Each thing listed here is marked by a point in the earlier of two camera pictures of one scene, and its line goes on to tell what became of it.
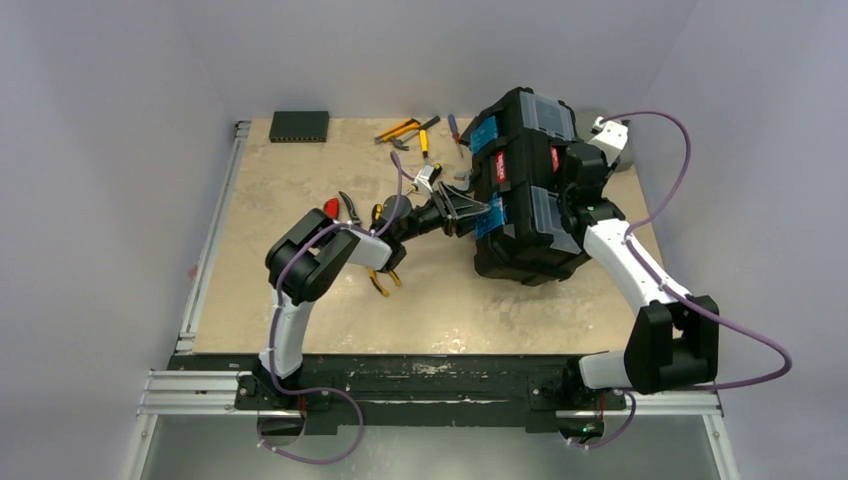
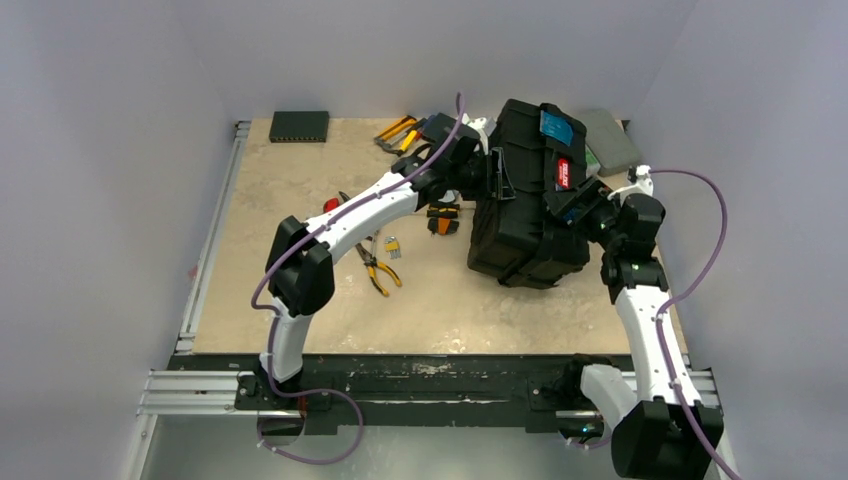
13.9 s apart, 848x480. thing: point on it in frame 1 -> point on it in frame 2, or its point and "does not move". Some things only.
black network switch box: (299, 127) does not move
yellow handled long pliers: (377, 283) does not move
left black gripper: (459, 208) -> (491, 173)
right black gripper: (565, 183) -> (577, 196)
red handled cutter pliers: (331, 207) does not move
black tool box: (517, 147) does not move
